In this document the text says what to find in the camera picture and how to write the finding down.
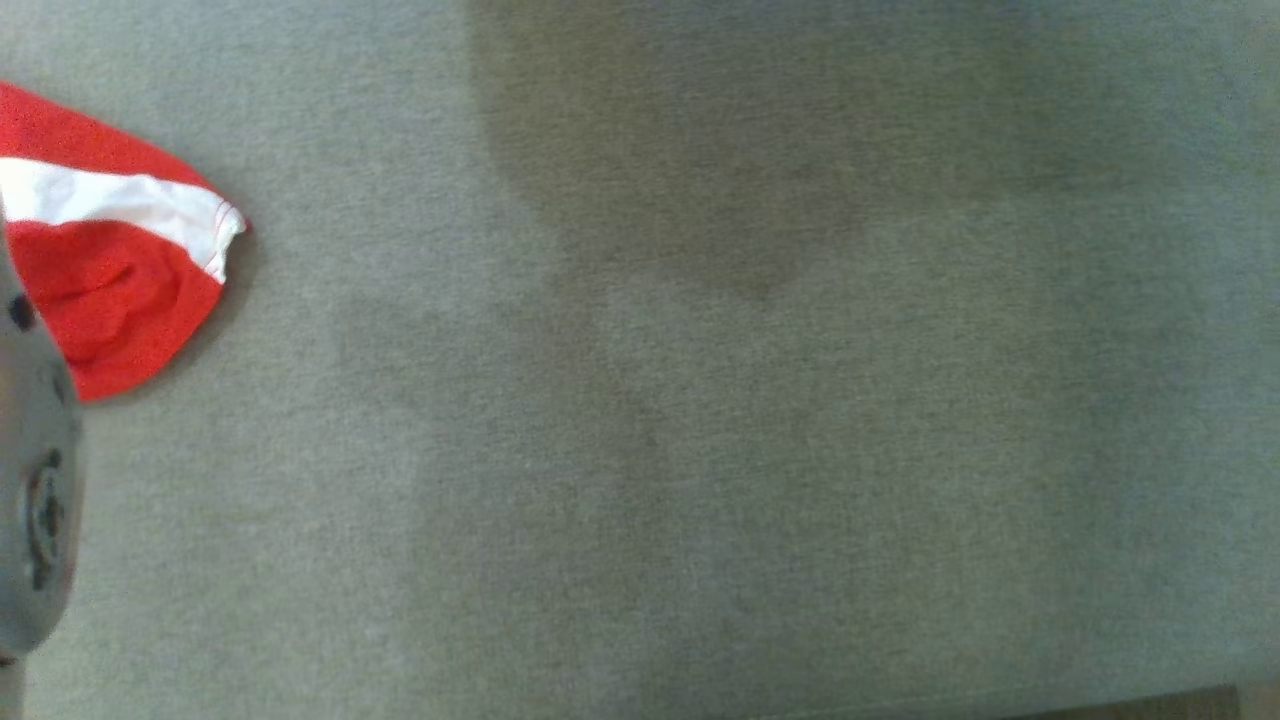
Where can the red shorts with white stripe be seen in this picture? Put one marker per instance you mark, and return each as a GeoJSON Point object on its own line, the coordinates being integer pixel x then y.
{"type": "Point", "coordinates": [110, 280]}

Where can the large grey sofa seat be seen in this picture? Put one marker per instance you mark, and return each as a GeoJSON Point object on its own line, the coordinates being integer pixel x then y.
{"type": "Point", "coordinates": [750, 400]}

